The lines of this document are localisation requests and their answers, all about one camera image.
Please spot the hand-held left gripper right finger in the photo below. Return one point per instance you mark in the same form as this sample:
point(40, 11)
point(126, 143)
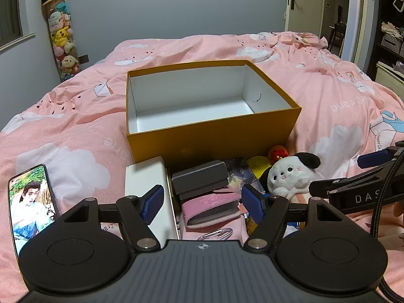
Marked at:
point(252, 206)

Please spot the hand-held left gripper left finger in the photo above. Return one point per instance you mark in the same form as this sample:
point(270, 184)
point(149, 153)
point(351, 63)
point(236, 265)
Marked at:
point(153, 203)

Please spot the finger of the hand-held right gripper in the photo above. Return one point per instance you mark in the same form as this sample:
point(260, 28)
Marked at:
point(374, 158)
point(322, 187)

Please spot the dark picture card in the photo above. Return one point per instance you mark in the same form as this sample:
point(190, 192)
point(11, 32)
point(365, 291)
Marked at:
point(240, 170)

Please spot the pink wallet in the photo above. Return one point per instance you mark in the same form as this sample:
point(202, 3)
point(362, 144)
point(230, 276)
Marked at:
point(208, 206)

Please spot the dark grey small box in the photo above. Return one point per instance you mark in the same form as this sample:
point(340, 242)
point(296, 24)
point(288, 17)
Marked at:
point(200, 178)

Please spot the yellow cardboard box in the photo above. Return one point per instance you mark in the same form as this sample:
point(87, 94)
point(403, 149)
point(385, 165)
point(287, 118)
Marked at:
point(195, 101)

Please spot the long white box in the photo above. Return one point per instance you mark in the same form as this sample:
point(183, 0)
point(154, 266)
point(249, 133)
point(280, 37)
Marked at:
point(142, 176)

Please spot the white plush dog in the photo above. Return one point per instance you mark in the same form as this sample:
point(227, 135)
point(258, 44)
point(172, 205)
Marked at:
point(287, 176)

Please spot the yellow plush toy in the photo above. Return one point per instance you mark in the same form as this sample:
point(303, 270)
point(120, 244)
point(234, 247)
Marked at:
point(258, 164)

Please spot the silver carabiner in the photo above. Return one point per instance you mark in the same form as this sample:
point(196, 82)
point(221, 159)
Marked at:
point(217, 234)

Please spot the red plush toy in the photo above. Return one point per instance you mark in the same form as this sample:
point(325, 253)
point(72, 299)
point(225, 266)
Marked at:
point(277, 154)

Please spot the pink printed duvet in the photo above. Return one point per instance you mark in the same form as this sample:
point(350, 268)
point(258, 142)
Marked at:
point(79, 116)

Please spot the checked storage basket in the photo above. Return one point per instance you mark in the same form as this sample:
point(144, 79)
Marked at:
point(393, 44)

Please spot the smartphone with lit screen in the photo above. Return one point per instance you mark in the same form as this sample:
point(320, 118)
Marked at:
point(28, 202)

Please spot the dark wooden chair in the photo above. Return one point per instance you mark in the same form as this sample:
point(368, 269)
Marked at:
point(337, 30)

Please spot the dark wardrobe shelf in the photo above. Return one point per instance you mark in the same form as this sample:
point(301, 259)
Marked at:
point(386, 12)

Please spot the white door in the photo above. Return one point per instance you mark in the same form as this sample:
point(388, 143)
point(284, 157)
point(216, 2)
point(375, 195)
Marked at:
point(307, 3)

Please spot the column of plush toys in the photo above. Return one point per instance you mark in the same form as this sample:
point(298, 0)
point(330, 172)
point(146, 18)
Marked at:
point(63, 38)

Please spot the glass-door bookcase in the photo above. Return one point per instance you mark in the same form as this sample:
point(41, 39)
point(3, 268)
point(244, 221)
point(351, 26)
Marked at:
point(9, 6)

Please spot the dark wall socket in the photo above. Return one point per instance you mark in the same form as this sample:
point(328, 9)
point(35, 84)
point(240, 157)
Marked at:
point(83, 59)

